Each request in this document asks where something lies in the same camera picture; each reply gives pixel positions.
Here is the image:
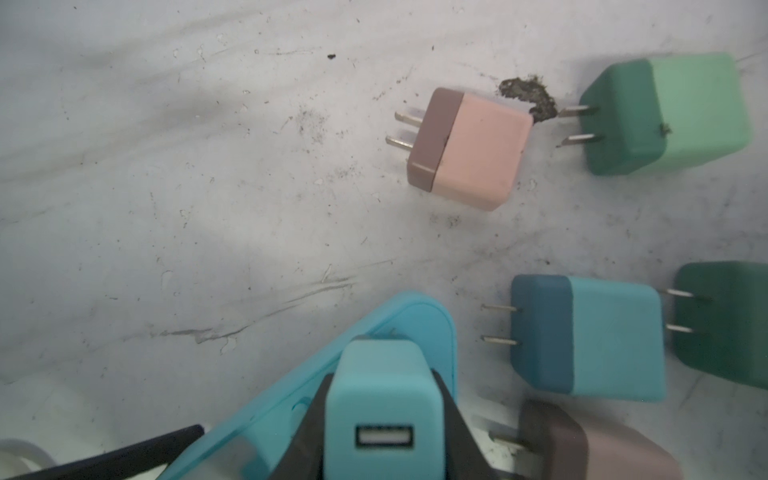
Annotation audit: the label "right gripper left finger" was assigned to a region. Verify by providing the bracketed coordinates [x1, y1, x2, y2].
[269, 374, 333, 480]

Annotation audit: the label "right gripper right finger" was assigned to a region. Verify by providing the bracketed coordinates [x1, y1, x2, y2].
[432, 370, 498, 480]

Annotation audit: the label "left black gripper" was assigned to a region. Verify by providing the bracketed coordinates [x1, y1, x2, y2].
[5, 424, 205, 479]

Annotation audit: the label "teal triangular power strip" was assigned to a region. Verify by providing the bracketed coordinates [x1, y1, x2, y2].
[160, 291, 458, 479]

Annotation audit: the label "pink plug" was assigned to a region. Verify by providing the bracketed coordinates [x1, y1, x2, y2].
[385, 87, 534, 211]
[488, 400, 684, 480]

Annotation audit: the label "green plug triangular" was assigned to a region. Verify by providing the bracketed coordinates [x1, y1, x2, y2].
[666, 261, 767, 390]
[323, 339, 446, 479]

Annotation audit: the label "green plug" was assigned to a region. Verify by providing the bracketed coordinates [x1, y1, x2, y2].
[482, 274, 666, 402]
[560, 53, 752, 176]

